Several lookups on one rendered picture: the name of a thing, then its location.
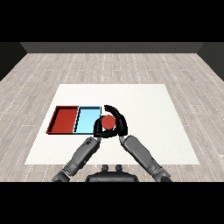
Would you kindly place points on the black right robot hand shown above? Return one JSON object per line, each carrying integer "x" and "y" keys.
{"x": 122, "y": 124}

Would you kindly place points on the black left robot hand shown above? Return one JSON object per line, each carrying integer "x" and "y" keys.
{"x": 97, "y": 131}

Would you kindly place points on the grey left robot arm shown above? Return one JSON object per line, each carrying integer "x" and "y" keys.
{"x": 83, "y": 154}

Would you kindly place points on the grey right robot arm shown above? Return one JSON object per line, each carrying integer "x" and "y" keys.
{"x": 143, "y": 156}

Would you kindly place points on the light blue shallow open box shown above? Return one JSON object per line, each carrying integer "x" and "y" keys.
{"x": 87, "y": 122}

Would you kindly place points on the small red can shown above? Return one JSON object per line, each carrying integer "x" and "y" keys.
{"x": 108, "y": 122}

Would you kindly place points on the red shallow open box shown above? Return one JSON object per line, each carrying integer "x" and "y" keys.
{"x": 64, "y": 120}

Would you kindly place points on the dark grey robot body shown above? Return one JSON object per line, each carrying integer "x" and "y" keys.
{"x": 112, "y": 176}

